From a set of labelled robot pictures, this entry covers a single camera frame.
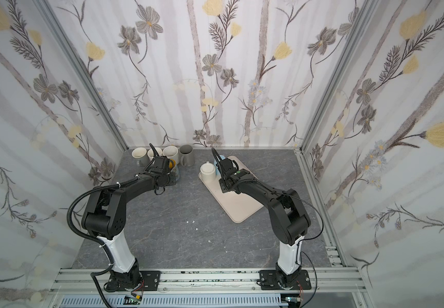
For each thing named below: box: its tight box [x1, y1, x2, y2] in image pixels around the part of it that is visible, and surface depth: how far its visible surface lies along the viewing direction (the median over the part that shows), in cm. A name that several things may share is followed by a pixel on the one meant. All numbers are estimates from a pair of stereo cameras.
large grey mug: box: [179, 143, 196, 168], surface depth 109 cm
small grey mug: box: [131, 146, 151, 168], surface depth 107 cm
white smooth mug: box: [200, 161, 217, 183], surface depth 103 cm
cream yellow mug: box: [162, 145, 180, 165], surface depth 112 cm
